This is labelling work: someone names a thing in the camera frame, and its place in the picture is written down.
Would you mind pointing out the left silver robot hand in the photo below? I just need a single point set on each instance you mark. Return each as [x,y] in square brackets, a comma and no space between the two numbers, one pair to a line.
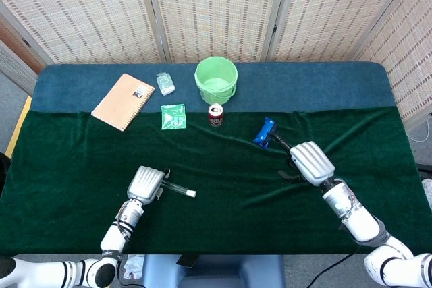
[145,183]

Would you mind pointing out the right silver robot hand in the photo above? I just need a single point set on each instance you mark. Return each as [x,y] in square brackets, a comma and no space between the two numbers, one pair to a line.
[312,161]

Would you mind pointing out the clear glass test tube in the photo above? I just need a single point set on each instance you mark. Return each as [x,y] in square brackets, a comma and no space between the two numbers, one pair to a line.
[175,188]

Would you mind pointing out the small white cap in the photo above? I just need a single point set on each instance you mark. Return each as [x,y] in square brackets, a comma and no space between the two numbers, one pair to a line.
[191,193]

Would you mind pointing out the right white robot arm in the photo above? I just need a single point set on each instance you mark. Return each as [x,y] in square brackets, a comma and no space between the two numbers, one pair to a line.
[361,224]

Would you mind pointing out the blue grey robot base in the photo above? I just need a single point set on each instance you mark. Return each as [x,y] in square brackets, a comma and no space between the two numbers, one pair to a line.
[216,272]

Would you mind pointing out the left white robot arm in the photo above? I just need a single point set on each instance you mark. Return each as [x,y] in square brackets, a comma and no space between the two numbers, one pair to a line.
[113,239]

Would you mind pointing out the blue snack packet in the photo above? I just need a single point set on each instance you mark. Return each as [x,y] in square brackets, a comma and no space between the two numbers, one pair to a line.
[263,134]

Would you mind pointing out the dark green velvet cloth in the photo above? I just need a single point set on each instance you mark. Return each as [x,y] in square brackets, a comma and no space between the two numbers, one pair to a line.
[202,224]

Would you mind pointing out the green sachet packet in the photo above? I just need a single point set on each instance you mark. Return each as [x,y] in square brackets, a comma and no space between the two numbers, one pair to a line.
[173,117]

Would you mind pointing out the blue table cover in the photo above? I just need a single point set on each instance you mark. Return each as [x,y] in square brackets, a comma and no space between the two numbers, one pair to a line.
[303,85]

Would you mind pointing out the crumpled white paper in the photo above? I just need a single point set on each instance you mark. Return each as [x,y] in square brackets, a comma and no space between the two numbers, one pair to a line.
[133,266]

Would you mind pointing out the tan spiral notebook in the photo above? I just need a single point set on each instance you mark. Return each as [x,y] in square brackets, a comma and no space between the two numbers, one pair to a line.
[123,100]

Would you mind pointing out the red soda can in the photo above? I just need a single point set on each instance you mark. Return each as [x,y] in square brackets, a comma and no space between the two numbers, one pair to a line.
[216,117]

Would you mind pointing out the clear plastic tissue pack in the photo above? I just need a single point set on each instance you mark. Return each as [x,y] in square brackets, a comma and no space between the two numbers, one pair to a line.
[165,84]

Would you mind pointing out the white plastic object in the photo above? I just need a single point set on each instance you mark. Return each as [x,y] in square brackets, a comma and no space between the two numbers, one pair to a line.
[428,192]

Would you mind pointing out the light green plastic bucket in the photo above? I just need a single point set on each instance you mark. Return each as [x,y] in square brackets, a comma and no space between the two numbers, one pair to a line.
[216,80]

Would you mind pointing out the yellow floor tape strip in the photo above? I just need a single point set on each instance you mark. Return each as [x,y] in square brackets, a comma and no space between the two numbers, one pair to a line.
[18,126]

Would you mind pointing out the black round chair part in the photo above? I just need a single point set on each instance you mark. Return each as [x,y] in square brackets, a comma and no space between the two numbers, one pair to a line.
[4,173]

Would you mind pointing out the woven reed screen panel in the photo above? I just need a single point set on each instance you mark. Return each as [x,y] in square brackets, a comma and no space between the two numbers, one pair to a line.
[337,11]
[216,11]
[84,15]
[411,48]

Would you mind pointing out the grey reed screen panel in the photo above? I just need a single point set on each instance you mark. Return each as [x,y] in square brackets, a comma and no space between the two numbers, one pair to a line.
[13,68]

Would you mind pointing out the brown wooden door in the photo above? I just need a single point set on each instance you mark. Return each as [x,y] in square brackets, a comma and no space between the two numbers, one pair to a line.
[17,47]

